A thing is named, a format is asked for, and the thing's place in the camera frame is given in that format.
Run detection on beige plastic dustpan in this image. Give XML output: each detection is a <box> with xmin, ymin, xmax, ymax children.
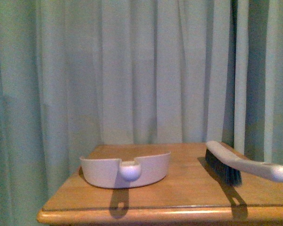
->
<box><xmin>80</xmin><ymin>152</ymin><xmax>171</xmax><ymax>189</ymax></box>

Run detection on beige hand brush black bristles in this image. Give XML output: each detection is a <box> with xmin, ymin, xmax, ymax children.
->
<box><xmin>205</xmin><ymin>141</ymin><xmax>283</xmax><ymax>186</ymax></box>

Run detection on light green curtain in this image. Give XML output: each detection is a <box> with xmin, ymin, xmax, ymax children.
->
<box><xmin>0</xmin><ymin>0</ymin><xmax>283</xmax><ymax>226</ymax></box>

